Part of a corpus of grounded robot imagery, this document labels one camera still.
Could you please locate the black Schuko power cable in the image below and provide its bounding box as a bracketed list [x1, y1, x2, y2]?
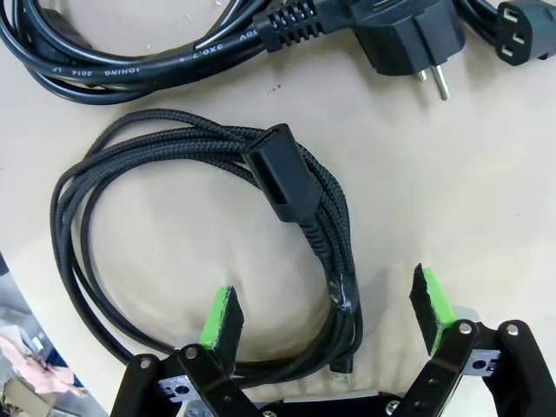
[455, 0, 556, 70]
[0, 0, 468, 106]

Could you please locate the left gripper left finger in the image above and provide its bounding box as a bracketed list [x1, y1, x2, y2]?
[110, 284, 261, 417]

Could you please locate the black braided USB cable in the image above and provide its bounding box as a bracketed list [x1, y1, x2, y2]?
[50, 109, 365, 387]

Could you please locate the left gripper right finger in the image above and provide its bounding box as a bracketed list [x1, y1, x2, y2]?
[399, 262, 556, 417]

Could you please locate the pink checked cloth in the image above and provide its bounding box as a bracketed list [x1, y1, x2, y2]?
[0, 333, 84, 397]

